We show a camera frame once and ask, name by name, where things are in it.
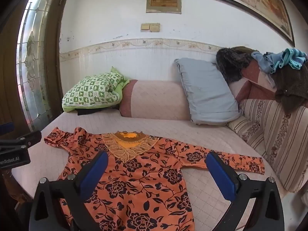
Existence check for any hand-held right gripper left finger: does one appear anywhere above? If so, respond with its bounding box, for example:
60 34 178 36
28 151 109 231

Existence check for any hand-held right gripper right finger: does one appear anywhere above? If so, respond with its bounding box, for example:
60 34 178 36
206 151 285 231

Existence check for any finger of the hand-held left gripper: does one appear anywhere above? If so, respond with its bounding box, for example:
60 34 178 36
0 130 42 150

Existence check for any orange floral shirt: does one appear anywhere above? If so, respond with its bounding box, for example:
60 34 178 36
44 126 265 231

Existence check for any black cloth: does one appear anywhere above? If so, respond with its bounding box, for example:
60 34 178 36
76 106 121 116

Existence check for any striped floral sofa backrest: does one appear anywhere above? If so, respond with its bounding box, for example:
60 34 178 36
227 96 308 193

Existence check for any green patterned pillow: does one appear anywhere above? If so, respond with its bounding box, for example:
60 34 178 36
62 67 130 113

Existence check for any light blue pillow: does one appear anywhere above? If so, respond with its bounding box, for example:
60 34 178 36
174 58 242 126

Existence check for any wooden door with glass pane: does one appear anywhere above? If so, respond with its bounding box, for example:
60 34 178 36
0 0 74 131

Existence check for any brown cloth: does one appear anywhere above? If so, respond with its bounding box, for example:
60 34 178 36
272 60 308 115

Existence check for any dark furry cloth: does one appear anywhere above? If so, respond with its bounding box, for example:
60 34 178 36
216 46 255 83

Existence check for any blue cloth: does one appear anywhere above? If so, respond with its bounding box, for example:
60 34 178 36
251 51 289 74

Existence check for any teal striped cloth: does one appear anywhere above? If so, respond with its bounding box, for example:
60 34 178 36
274 48 308 71

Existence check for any framed wall plaque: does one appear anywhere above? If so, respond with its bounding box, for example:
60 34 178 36
146 0 182 14

